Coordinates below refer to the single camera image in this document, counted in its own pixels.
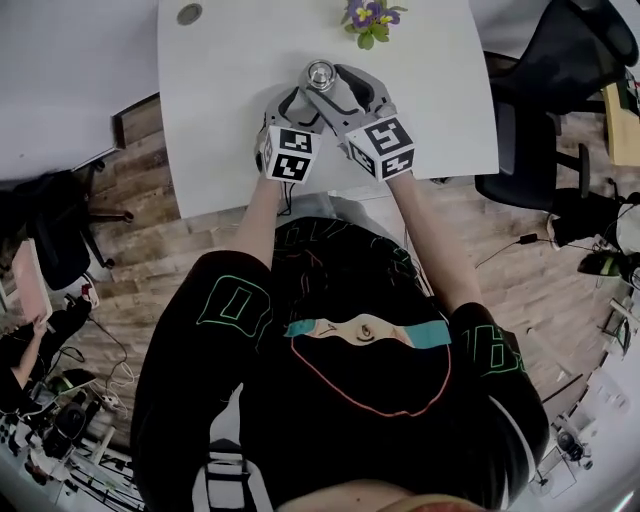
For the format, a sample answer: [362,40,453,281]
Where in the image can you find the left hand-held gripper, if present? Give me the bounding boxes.
[254,85,326,186]

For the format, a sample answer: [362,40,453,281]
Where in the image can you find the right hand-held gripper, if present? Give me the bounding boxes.
[303,62,418,184]

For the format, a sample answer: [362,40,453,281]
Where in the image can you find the person's left forearm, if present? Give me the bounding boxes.
[227,177,281,261]

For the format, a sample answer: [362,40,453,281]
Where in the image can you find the person's right forearm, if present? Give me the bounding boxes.
[387,174,484,321]

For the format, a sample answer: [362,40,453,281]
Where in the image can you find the purple flower plant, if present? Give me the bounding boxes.
[341,0,409,51]

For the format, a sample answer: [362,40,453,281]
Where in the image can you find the person's grey trousers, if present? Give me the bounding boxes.
[289,192,401,236]

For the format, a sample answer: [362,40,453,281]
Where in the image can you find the black office chair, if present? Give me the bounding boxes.
[473,0,640,214]
[0,159,135,291]

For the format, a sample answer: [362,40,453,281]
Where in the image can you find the person's black printed t-shirt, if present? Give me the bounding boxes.
[129,215,551,512]

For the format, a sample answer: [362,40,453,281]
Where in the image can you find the person's face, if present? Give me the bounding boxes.
[294,477,496,512]

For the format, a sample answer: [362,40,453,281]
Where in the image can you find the black cable with adapter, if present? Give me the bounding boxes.
[474,232,557,270]

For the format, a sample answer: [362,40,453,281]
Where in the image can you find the grey chest strap with buckle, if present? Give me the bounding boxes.
[192,438,274,512]

